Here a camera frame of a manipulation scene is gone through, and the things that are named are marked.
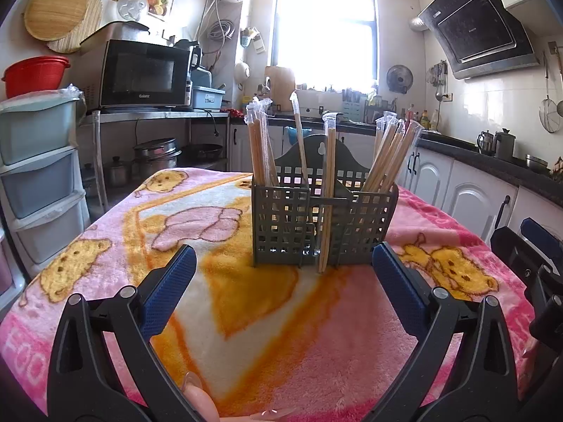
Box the green knife block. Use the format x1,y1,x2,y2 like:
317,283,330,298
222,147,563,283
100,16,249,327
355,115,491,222
342,90,365,121

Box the kitchen window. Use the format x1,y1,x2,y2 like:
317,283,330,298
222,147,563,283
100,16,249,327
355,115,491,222
272,0,380,91

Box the small wall fan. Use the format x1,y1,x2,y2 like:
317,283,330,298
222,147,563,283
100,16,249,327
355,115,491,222
386,64,414,94

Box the wall-mounted utensil holder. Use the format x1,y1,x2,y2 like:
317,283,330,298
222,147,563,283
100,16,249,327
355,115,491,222
240,26,267,54

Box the steel lidded jug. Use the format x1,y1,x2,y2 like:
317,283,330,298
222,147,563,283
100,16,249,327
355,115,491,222
493,128,517,162

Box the white base cabinets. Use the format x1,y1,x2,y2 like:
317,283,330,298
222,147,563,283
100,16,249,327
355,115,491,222
229,123,529,247

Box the stacked steel steamer pot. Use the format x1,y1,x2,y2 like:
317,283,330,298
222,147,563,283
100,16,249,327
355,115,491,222
133,138,182,174

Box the round bamboo tray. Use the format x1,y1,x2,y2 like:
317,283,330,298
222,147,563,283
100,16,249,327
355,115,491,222
24,0,89,42
46,0,104,54

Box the black gas cooktop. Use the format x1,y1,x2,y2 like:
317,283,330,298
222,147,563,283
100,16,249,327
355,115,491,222
420,132,478,150

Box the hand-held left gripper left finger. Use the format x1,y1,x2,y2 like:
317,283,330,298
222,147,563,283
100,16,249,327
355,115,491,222
46,245,198,422

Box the black range hood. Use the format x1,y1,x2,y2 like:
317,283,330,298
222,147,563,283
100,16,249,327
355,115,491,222
418,0,542,81

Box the blue plastic drawer unit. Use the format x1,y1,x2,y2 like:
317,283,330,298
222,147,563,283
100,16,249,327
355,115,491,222
0,87,89,277

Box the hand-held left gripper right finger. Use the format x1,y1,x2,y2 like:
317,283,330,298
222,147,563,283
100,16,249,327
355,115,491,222
372,243,517,422

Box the wooden cutting board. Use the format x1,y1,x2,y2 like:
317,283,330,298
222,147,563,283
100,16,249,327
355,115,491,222
264,66,296,113

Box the blue storage box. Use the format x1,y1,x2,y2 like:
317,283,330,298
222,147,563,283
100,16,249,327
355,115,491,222
191,68,227,110

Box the small hanging utensil rack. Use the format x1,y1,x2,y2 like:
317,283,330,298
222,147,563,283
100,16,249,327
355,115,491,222
428,59,448,100

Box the set of chopsticks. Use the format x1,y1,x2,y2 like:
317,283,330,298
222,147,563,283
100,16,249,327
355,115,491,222
245,91,425,274

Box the small steel pot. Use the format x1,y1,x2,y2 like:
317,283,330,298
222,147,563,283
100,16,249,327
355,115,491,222
107,156,133,187

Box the blue hanging bin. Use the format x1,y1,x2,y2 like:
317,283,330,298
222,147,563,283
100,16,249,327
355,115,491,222
284,127,313,146

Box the metal shelf table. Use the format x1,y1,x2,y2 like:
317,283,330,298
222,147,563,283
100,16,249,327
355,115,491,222
79,108,232,216

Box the coiled hose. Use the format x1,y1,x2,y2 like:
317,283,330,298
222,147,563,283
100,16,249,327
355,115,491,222
207,18,236,41

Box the black electric kettle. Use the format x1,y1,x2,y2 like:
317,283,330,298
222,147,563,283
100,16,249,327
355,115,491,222
173,39,204,73

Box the black microwave oven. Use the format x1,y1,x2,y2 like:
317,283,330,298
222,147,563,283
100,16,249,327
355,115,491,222
97,39,194,110

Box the person's left hand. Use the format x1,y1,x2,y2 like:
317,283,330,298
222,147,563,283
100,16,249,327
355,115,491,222
182,371,296,422

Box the black wok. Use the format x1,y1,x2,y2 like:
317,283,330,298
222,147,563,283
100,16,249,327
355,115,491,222
182,143,224,162

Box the red plastic basin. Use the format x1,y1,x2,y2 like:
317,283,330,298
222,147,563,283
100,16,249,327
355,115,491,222
2,56,71,100

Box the black wire spice rack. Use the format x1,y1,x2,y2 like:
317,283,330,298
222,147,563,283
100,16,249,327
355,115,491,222
365,97,397,124

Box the black kitchen countertop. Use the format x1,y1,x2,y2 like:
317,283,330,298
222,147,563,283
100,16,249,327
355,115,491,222
229,112,563,205

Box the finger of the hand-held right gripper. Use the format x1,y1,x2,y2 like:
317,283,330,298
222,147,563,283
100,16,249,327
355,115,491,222
490,226,552,304
520,217,563,269

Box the row of condiment bottles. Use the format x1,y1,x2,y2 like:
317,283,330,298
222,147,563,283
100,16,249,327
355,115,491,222
398,104,442,133

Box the white round steamer plate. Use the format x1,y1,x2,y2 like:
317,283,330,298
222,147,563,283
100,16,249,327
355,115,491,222
116,0,150,23

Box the wire mesh strainer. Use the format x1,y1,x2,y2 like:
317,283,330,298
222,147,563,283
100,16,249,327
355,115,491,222
539,50,561,133

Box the black power cable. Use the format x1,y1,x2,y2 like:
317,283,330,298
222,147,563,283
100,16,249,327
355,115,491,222
203,111,221,140

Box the printed pink blanket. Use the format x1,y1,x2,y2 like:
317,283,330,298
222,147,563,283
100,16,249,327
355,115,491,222
0,168,539,422

